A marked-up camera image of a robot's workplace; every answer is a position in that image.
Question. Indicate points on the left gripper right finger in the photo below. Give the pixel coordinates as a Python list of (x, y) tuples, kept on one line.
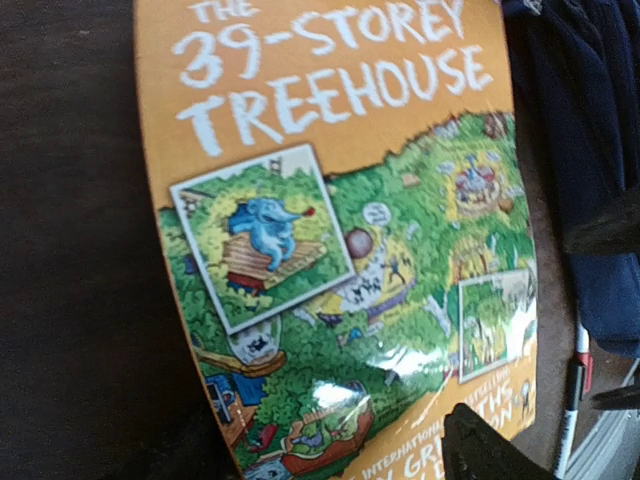
[(613, 230)]

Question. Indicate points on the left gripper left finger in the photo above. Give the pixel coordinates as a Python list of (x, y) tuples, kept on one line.
[(472, 449)]

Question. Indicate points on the navy blue backpack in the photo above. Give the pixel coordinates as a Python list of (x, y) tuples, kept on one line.
[(576, 63)]

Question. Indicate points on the orange Treehouse book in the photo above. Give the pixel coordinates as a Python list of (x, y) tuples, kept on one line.
[(344, 222)]

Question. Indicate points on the black capped marker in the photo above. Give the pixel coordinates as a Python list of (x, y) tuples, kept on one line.
[(576, 375)]

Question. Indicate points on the red capped marker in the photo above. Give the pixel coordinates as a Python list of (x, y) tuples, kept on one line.
[(582, 349)]

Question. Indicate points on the aluminium front rail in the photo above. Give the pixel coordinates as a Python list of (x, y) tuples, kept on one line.
[(609, 447)]

